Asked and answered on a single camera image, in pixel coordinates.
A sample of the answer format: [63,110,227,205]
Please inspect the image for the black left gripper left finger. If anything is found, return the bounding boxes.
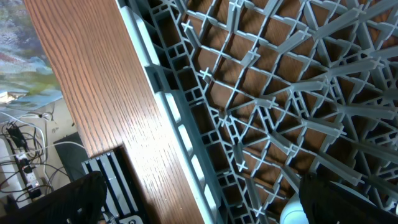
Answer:
[1,171,107,224]

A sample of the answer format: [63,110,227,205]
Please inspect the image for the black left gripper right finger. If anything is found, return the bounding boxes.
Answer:
[298,173,397,224]

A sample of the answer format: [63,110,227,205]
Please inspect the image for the light blue bowl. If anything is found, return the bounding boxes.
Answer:
[279,180,379,224]

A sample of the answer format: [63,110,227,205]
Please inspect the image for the white power strip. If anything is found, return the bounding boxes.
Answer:
[15,154,43,198]

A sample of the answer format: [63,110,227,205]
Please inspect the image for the dark box on floor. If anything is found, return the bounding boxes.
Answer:
[54,133,88,182]

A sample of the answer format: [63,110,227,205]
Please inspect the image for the grey plastic dish rack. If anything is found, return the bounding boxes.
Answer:
[118,0,397,223]

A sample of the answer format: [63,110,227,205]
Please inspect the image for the tangled floor cables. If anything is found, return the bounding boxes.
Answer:
[0,110,86,203]

